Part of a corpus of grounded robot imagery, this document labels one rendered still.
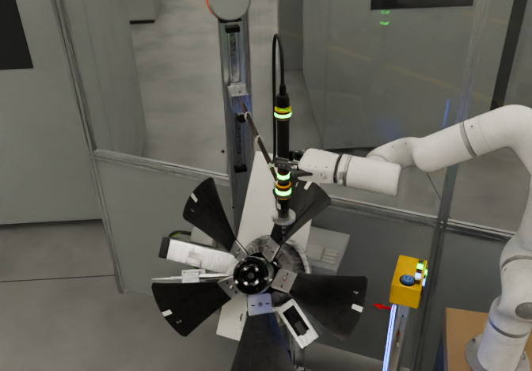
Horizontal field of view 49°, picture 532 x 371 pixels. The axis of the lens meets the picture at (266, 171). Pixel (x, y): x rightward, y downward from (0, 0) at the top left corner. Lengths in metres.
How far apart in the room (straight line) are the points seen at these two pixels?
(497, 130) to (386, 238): 1.26
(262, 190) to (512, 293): 0.94
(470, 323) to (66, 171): 2.71
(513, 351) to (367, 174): 0.72
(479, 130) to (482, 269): 1.26
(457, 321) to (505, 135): 0.86
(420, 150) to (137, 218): 1.96
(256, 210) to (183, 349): 1.32
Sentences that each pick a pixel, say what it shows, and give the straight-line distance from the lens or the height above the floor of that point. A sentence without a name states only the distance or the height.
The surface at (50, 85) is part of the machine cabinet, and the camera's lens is 3.65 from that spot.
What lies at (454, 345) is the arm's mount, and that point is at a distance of 2.03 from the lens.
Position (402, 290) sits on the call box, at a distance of 2.08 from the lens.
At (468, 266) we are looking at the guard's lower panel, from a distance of 2.61.
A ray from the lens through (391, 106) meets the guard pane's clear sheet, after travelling 2.25.
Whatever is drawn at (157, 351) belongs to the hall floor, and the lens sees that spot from 3.29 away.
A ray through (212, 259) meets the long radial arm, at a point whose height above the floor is 1.12.
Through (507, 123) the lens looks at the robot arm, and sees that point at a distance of 1.42.
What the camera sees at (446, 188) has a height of 1.17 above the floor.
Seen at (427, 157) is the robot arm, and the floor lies 1.75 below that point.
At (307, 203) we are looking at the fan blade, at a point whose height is 1.40.
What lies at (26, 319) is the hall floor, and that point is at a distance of 3.66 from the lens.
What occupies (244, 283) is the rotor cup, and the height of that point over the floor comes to 1.20.
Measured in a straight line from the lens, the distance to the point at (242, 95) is 2.12.
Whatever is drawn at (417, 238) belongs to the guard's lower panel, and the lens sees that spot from 2.55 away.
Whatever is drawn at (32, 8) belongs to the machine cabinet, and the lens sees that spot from 3.49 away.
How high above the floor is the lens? 2.51
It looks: 34 degrees down
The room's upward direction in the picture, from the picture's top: 2 degrees counter-clockwise
